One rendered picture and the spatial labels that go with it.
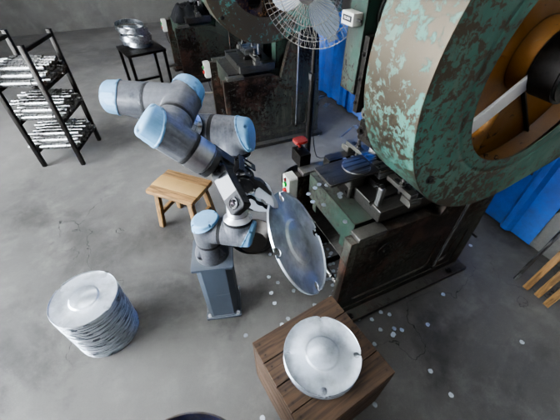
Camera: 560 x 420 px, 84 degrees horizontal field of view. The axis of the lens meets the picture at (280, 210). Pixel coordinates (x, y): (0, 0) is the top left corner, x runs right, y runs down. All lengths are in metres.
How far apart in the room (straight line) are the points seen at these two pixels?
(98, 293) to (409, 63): 1.51
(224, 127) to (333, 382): 0.96
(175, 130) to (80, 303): 1.18
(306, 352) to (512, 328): 1.22
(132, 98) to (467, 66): 0.67
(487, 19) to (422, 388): 1.49
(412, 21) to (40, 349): 2.03
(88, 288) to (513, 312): 2.19
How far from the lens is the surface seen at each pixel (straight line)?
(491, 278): 2.28
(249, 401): 1.63
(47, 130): 3.27
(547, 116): 1.27
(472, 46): 0.70
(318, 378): 1.26
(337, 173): 1.34
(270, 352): 1.32
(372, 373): 1.34
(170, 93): 0.72
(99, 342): 1.76
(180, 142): 0.66
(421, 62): 0.68
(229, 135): 1.06
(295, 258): 0.80
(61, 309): 1.73
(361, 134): 1.35
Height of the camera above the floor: 1.58
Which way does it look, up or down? 44 degrees down
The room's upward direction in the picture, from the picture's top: straight up
